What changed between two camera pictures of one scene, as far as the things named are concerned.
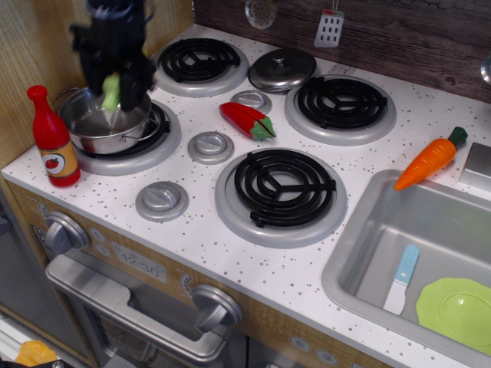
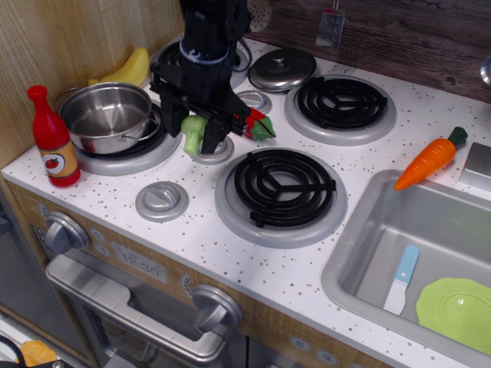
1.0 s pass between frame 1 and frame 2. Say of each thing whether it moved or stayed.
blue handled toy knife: stayed
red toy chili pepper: stayed
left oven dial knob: stayed
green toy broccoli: moved
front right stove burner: stayed
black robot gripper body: moved
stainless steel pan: stayed
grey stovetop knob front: stayed
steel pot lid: stayed
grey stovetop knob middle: stayed
